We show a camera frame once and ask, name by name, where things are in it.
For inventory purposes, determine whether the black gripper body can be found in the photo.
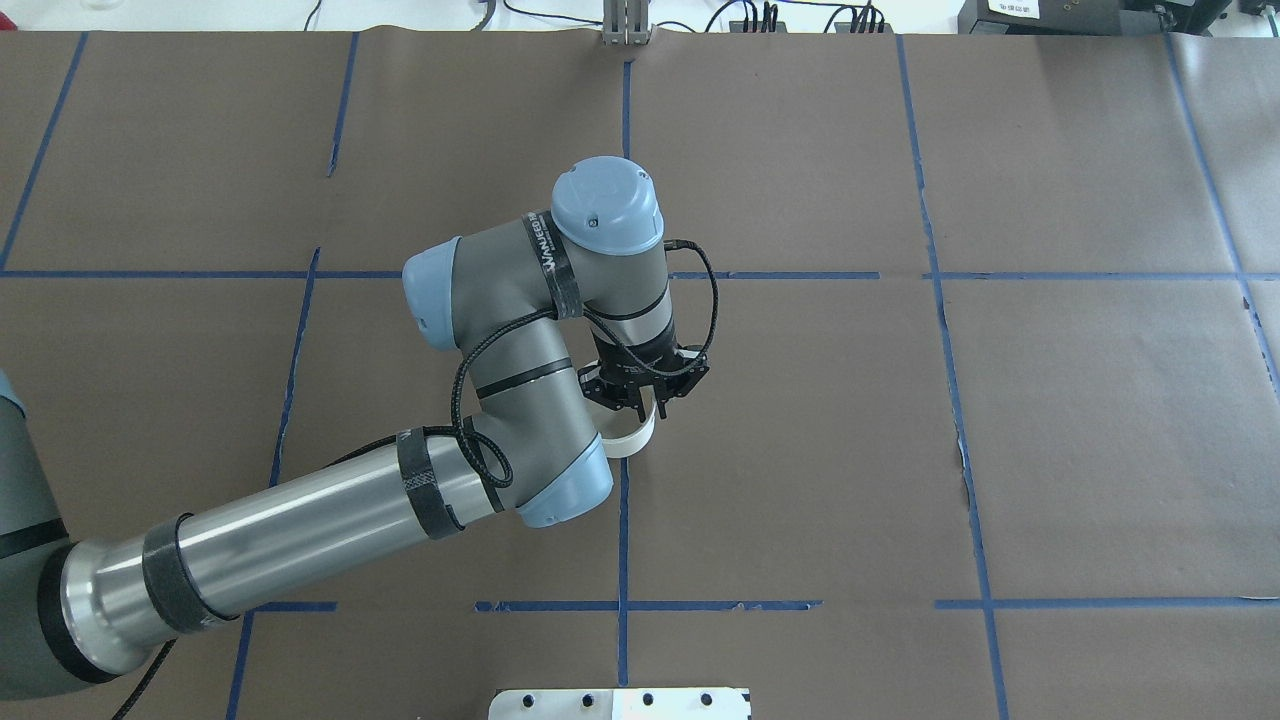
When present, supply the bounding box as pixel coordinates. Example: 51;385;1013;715
579;331;710;410

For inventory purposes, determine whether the white smiley face mug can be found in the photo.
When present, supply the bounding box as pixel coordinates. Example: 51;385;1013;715
589;395;657;459

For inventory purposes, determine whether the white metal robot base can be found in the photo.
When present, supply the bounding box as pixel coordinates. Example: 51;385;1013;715
488;687;753;719

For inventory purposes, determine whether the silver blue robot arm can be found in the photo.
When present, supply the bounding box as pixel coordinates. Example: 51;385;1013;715
3;156;710;701

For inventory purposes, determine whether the black power strip left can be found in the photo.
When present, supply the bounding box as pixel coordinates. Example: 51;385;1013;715
727;1;786;35

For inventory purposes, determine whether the black power strip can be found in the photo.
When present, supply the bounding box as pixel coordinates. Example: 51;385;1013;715
823;1;892;35
727;1;786;35

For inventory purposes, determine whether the black power strip right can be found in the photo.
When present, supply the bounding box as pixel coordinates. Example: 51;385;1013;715
823;1;892;35

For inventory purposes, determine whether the black box with label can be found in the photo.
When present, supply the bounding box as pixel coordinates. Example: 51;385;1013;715
956;0;1231;37

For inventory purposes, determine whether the grey aluminium frame post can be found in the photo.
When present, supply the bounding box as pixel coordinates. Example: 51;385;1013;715
602;0;653;47

